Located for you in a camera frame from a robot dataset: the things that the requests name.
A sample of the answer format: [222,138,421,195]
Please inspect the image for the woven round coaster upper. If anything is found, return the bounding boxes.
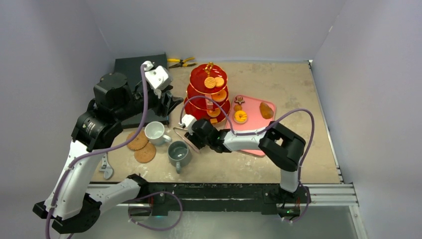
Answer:
[126,130,149,151]

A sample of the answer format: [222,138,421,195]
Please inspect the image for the round yellow cracker top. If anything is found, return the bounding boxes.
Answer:
[204,77,216,89]

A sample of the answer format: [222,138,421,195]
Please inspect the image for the round yellow cracker bottom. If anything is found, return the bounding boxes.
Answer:
[214,77,225,87]

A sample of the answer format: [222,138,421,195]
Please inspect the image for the yellow handled pliers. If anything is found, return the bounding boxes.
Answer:
[167,57,197,69]

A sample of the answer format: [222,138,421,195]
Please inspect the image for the woven round coaster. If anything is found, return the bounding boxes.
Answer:
[126,130,149,151]
[134,143,156,163]

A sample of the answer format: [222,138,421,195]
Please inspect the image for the red handled wrench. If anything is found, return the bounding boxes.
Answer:
[99,154,114,180]

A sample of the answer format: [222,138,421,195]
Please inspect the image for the chocolate star cookie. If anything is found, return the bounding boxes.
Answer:
[234,96,245,105]

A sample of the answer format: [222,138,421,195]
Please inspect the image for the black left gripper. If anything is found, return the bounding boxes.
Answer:
[113,84,183,122]

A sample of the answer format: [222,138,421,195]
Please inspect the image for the woven round coaster lower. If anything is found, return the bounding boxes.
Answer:
[134,143,156,163]

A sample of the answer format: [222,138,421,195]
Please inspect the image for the red three-tier cake stand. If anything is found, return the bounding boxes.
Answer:
[184,62,231,124]

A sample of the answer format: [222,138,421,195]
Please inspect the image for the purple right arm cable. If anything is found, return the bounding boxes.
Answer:
[179,96,316,219]

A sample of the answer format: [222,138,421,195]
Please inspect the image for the grey ceramic mug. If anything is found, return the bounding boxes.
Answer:
[167,141,192,174]

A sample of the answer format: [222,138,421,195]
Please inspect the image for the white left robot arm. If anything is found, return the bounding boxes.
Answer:
[33,70,183,238]

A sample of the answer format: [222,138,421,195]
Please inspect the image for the brown croissant bread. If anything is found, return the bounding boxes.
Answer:
[259,102,274,120]

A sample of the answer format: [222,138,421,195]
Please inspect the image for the pink serving tray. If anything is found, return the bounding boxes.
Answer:
[224,96,277,157]

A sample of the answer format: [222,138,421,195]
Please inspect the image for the yellow glazed donut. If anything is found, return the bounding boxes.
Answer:
[233,110,248,124]

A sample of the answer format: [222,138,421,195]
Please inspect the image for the white ceramic mug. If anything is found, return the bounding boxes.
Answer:
[144,121,172,146]

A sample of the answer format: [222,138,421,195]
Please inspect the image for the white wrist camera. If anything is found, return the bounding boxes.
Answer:
[179,114,197,135]
[141,61,173,97]

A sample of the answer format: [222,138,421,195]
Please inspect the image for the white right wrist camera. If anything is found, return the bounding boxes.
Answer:
[179,114,197,135]

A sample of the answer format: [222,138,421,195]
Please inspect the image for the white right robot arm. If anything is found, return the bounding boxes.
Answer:
[179,115,308,203]

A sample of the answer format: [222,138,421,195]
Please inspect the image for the small brown swirl cookie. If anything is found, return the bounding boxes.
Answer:
[233,105,242,112]

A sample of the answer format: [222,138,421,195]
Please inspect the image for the orange glazed donut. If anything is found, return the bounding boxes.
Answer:
[211,90,227,102]

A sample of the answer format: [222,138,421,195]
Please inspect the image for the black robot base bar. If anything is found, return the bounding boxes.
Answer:
[127,174,311,219]

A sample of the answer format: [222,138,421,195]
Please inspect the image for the dark grey box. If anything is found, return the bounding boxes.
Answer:
[114,53,169,126]

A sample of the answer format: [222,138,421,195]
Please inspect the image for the round yellow cracker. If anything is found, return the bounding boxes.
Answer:
[204,77,216,89]
[214,77,225,87]

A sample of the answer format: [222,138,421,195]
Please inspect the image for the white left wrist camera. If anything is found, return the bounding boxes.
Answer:
[141,61,173,97]

